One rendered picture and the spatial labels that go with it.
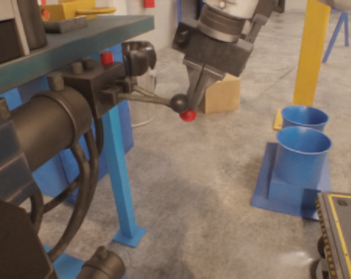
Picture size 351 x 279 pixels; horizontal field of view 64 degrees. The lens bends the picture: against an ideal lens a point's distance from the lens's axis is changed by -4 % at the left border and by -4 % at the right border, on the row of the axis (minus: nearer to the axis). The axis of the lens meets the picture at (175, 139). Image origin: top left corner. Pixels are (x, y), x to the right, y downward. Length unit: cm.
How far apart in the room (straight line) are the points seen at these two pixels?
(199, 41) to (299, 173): 125
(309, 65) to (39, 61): 210
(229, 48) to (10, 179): 38
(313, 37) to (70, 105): 208
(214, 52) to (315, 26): 192
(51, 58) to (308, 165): 134
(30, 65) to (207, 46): 33
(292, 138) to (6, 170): 160
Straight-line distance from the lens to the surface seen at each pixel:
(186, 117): 58
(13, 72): 59
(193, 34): 51
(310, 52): 243
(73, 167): 175
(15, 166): 44
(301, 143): 184
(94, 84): 57
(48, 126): 50
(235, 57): 50
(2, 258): 26
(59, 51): 66
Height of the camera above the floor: 118
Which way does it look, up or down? 30 degrees down
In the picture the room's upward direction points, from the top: 3 degrees counter-clockwise
